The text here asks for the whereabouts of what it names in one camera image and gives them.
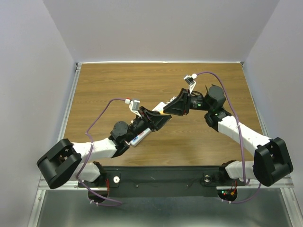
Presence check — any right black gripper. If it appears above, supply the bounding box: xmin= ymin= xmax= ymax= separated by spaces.
xmin=162 ymin=87 xmax=212 ymax=116

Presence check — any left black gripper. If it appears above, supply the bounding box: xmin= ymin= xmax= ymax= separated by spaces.
xmin=125 ymin=106 xmax=171 ymax=143

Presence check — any white power strip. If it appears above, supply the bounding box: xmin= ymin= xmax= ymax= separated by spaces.
xmin=130 ymin=102 xmax=167 ymax=147

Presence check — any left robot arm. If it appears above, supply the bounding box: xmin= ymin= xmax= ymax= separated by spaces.
xmin=37 ymin=106 xmax=172 ymax=189

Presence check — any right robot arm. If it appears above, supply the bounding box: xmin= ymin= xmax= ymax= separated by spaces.
xmin=163 ymin=85 xmax=294 ymax=186

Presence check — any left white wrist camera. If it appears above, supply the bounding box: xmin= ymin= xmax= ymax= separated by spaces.
xmin=129 ymin=99 xmax=141 ymax=117

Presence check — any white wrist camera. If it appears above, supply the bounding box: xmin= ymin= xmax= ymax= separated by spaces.
xmin=129 ymin=99 xmax=141 ymax=117
xmin=183 ymin=73 xmax=197 ymax=94

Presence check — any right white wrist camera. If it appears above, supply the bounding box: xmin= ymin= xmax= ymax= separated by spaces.
xmin=183 ymin=73 xmax=197 ymax=94

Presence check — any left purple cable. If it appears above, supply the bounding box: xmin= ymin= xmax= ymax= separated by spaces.
xmin=77 ymin=98 xmax=131 ymax=207

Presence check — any purple cable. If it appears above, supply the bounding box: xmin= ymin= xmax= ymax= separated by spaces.
xmin=77 ymin=98 xmax=131 ymax=207
xmin=191 ymin=71 xmax=262 ymax=204

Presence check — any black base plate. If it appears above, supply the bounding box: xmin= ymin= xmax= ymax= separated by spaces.
xmin=85 ymin=166 xmax=244 ymax=198

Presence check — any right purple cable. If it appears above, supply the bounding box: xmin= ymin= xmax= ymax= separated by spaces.
xmin=191 ymin=71 xmax=262 ymax=204

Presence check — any aluminium frame rail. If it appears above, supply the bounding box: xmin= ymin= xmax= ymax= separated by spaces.
xmin=37 ymin=63 xmax=294 ymax=227

